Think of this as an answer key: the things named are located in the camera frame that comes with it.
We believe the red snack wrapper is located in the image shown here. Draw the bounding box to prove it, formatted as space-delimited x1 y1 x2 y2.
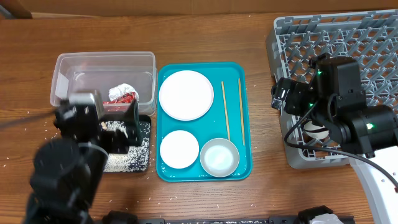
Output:
103 92 139 112

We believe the white napkin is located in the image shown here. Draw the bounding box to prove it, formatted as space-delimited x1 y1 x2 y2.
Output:
108 83 139 101

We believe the white paper cup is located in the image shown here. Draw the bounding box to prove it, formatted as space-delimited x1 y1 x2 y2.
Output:
303 121 329 139

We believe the small white plate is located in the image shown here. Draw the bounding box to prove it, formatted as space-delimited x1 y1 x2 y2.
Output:
160 130 199 169

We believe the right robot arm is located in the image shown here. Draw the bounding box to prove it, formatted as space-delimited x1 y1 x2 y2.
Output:
271 54 397 223

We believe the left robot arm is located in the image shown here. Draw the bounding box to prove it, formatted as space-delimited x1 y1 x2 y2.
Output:
24 100 142 223

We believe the grey dishwasher rack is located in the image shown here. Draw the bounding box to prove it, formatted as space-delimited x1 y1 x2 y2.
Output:
266 10 397 169

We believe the spilled rice pile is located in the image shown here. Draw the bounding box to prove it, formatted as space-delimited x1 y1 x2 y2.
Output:
101 120 152 172

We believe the black rectangular tray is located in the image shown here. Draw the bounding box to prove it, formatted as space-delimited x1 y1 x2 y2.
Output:
102 114 152 173

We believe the clear plastic bin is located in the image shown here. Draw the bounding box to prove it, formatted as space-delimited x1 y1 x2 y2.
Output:
50 52 157 116

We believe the large white plate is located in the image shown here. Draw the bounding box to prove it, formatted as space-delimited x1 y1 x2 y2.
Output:
159 70 214 121

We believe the right wooden chopstick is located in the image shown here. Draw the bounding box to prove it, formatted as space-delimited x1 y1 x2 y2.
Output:
238 78 246 146

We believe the wooden chopstick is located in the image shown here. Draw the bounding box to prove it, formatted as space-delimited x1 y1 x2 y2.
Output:
238 78 246 146
221 81 231 141

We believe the teal plastic tray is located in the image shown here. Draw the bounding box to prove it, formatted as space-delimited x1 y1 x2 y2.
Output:
155 62 253 182

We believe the left wooden chopstick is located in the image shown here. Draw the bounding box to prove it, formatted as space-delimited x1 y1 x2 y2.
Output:
221 81 231 141

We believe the grey bowl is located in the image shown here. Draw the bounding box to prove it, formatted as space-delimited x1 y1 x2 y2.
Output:
200 138 240 178

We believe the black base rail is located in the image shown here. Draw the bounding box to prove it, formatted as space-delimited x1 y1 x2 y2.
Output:
94 205 356 224

